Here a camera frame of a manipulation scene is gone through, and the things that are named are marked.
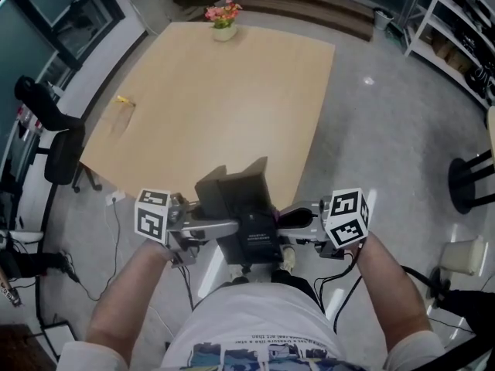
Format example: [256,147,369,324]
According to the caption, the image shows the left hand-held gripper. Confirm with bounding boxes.
[134,189,241,268]

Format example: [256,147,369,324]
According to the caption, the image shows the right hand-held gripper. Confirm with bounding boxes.
[276,187,370,258]

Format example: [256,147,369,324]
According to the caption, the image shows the black box with cord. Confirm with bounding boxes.
[194,155,285,266]

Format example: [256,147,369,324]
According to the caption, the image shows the person's right forearm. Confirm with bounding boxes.
[350,232,432,362]

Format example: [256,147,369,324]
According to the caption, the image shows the person's left forearm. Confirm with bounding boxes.
[84,240,173,357]

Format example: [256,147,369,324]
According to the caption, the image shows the white shoe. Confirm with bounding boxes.
[282,245,297,272]
[230,264,252,284]

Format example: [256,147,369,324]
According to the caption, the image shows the white power strip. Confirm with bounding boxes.
[105,190,127,207]

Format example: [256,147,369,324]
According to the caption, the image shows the light wooden table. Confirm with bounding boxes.
[79,21,336,297]

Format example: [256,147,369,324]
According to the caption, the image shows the person's white printed t-shirt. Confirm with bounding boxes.
[57,282,446,371]

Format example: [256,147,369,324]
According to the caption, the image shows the clear plastic bag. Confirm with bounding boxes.
[101,95,136,137]

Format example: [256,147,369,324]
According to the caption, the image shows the white pedal bin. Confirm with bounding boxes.
[440,234,486,277]

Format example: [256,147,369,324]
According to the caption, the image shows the white framed board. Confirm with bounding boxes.
[40,321,78,362]

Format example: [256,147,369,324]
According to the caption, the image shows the pink flowers in white pot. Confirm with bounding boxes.
[204,0,244,43]

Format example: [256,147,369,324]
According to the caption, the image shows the wooden step platform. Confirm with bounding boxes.
[237,0,375,42]

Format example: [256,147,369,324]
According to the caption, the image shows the white waste bucket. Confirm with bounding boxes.
[373,8,394,30]

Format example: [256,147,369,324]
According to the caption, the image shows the white shelving rack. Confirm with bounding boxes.
[404,0,495,110]

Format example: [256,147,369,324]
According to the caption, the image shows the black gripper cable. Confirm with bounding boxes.
[176,264,195,311]
[315,241,442,332]

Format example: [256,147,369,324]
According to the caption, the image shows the black floor cable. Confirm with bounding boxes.
[69,199,121,301]

